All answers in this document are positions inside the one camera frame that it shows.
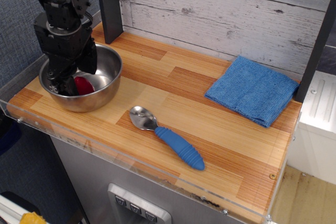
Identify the yellow black object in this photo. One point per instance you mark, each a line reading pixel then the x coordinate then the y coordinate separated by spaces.
pixel 32 218

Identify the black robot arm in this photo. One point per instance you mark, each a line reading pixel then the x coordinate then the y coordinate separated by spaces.
pixel 63 14

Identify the white side cabinet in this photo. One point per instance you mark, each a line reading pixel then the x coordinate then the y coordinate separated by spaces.
pixel 312 150

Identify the red toy strawberry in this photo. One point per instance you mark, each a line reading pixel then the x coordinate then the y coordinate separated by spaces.
pixel 83 86

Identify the dark grey right post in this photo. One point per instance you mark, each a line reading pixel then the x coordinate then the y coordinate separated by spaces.
pixel 317 51

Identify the blue handled metal spoon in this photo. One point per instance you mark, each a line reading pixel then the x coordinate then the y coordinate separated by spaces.
pixel 145 120

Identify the folded blue rag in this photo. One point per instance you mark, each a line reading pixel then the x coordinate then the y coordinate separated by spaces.
pixel 252 90

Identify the stainless steel bowl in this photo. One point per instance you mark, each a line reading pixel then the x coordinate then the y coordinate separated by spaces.
pixel 105 81

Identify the dark grey post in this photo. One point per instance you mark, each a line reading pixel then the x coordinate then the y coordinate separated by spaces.
pixel 317 51
pixel 111 19

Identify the dark grey left post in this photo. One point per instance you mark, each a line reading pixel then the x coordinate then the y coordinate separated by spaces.
pixel 111 19

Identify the stainless steel cabinet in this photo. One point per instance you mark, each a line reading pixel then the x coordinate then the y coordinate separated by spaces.
pixel 91 172

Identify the silver button control panel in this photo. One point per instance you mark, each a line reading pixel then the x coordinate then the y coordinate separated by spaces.
pixel 130 208

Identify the clear acrylic guard rail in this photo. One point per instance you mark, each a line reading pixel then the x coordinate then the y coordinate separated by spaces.
pixel 244 161

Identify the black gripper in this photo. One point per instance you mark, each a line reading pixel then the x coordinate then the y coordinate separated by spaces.
pixel 67 51

